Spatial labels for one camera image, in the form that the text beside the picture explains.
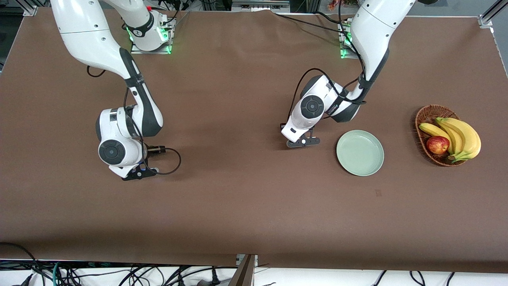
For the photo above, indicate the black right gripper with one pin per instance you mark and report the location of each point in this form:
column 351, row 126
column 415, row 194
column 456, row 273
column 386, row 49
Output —
column 147, row 153

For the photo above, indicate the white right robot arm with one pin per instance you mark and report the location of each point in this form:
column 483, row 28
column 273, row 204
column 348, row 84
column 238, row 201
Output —
column 87, row 31

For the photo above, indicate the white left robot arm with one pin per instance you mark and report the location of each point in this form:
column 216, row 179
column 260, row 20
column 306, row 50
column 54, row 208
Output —
column 373, row 31

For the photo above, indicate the pale green round plate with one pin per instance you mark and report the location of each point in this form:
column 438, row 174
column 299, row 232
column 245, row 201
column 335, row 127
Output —
column 361, row 155

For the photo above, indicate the brown table cover cloth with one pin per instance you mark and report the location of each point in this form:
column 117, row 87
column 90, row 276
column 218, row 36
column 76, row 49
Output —
column 254, row 198

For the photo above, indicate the brown wicker basket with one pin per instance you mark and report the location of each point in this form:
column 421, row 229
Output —
column 430, row 113

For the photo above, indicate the red apple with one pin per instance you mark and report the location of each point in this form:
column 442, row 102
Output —
column 437, row 145

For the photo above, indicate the small orange background object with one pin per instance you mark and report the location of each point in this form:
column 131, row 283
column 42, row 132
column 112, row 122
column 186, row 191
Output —
column 332, row 4

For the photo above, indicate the black power plug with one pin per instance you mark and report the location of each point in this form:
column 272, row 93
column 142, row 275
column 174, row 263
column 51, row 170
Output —
column 215, row 278

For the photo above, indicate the grey metal box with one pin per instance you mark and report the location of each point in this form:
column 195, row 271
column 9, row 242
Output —
column 260, row 6

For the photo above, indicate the yellow banana bunch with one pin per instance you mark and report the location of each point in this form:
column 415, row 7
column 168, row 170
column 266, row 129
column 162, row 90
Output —
column 468, row 139

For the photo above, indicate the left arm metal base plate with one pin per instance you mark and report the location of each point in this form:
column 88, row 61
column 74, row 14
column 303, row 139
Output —
column 343, row 54

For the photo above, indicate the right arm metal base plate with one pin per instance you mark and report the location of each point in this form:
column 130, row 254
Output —
column 137, row 50

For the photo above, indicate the camera mount post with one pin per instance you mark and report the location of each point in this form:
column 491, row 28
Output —
column 244, row 274

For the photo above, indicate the aluminium frame profile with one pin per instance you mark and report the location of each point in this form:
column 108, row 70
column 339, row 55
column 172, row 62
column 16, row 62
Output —
column 31, row 11
column 486, row 20

